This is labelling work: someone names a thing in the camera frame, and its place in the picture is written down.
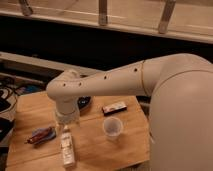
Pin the metal railing post right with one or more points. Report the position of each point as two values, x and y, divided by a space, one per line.
166 16

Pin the red multitool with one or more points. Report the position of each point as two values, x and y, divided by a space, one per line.
39 136

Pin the blue cloth pad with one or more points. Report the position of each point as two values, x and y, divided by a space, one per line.
52 135

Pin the translucent plastic cup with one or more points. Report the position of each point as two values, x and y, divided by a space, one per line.
112 128

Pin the dark ceramic bowl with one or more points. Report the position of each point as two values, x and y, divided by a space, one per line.
84 102

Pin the metal railing post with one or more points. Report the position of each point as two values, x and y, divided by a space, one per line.
102 9
166 16
25 8

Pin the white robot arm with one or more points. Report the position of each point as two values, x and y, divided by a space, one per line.
181 109

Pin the metal railing post left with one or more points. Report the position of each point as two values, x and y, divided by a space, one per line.
25 8

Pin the metal railing post middle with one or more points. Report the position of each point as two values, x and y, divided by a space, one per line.
102 9

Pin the white plastic bottle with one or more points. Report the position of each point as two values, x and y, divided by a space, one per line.
67 148

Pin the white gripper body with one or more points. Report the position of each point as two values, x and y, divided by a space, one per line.
63 120

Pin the wooden table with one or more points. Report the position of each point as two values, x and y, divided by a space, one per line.
94 152

